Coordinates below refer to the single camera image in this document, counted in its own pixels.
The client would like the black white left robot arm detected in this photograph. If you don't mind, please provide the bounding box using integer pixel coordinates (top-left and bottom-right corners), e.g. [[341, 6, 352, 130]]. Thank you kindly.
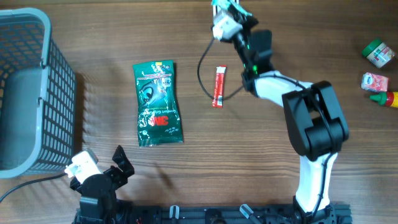
[[65, 146, 134, 223]]

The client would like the red stick packet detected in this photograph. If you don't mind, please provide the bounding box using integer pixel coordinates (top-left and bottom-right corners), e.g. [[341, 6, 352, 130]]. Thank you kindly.
[[212, 65, 226, 108]]

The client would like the green lid white jar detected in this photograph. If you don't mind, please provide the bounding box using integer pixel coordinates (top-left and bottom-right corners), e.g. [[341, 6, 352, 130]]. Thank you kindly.
[[361, 39, 396, 68]]

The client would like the pale teal packet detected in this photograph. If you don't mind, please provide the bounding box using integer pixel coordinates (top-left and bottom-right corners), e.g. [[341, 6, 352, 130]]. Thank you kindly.
[[211, 0, 252, 16]]

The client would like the orange sauce bottle green cap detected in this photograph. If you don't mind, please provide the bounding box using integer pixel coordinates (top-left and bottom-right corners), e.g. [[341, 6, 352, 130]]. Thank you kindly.
[[369, 91, 398, 108]]

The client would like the green 3M product pouch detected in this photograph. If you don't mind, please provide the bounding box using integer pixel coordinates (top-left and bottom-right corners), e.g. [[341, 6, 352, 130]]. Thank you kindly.
[[132, 60, 183, 147]]

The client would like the black left camera cable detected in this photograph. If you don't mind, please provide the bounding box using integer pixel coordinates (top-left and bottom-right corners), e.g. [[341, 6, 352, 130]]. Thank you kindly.
[[0, 172, 68, 203]]

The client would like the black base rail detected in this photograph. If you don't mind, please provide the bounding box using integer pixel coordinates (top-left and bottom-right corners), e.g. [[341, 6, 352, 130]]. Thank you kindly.
[[75, 203, 353, 224]]

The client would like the grey plastic mesh basket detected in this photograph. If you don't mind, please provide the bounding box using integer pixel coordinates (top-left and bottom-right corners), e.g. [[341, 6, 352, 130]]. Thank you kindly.
[[1, 7, 77, 179]]

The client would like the small red white packet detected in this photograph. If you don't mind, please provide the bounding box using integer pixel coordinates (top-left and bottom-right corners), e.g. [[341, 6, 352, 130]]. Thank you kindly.
[[361, 72, 389, 92]]

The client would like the white barcode scanner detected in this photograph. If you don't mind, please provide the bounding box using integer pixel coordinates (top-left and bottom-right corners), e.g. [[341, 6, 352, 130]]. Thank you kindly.
[[211, 0, 239, 17]]

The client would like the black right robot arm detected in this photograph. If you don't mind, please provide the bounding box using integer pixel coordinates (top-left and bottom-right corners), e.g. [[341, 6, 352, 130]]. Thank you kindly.
[[219, 1, 353, 223]]

